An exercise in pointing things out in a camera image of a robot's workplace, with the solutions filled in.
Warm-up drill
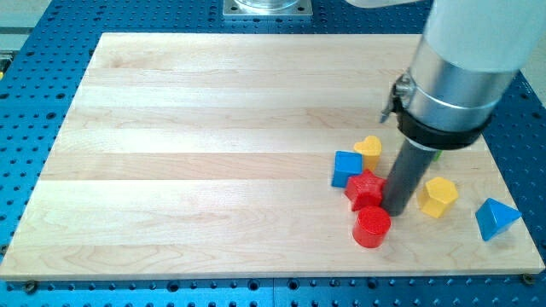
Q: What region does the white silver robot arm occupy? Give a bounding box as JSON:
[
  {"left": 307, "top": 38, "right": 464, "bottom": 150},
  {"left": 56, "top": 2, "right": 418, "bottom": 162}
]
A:
[{"left": 403, "top": 0, "right": 545, "bottom": 132}]

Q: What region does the light wooden board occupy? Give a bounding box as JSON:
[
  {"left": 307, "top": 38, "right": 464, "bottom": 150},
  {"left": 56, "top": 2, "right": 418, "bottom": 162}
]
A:
[{"left": 1, "top": 33, "right": 544, "bottom": 281}]

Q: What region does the yellow heart block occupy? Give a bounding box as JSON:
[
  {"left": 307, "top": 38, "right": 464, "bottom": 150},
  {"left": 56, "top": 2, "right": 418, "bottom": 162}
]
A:
[{"left": 353, "top": 135, "right": 382, "bottom": 171}]

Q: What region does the blue cube block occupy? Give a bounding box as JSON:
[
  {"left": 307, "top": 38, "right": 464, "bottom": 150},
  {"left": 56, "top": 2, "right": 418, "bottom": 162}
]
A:
[{"left": 331, "top": 151, "right": 363, "bottom": 188}]

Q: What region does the red star block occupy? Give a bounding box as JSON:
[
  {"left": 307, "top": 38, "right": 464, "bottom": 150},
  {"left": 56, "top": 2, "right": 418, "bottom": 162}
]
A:
[{"left": 345, "top": 170, "right": 386, "bottom": 211}]

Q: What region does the red cylinder block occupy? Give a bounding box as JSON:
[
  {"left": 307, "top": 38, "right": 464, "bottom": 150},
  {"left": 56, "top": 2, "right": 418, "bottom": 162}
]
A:
[{"left": 352, "top": 206, "right": 392, "bottom": 248}]

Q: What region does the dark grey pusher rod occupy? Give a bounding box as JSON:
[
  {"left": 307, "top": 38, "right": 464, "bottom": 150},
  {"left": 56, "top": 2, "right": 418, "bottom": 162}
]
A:
[{"left": 380, "top": 139, "right": 438, "bottom": 217}]

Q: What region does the black clamp with lever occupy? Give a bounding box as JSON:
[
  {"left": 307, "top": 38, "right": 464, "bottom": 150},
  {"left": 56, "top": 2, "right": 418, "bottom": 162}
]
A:
[{"left": 380, "top": 72, "right": 492, "bottom": 150}]

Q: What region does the green block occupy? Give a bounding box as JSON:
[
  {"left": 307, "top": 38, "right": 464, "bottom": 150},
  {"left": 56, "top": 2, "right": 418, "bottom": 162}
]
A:
[{"left": 433, "top": 150, "right": 443, "bottom": 161}]

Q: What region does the yellow hexagon block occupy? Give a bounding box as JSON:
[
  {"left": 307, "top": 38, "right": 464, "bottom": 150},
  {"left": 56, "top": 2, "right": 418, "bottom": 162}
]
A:
[{"left": 417, "top": 177, "right": 459, "bottom": 218}]

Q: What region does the blue triangular prism block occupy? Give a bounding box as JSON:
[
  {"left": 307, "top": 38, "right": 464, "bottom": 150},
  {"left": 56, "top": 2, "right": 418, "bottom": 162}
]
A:
[{"left": 475, "top": 198, "right": 522, "bottom": 241}]

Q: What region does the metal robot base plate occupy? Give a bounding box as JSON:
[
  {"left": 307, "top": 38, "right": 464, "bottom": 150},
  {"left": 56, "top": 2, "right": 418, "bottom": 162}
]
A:
[{"left": 223, "top": 0, "right": 313, "bottom": 17}]

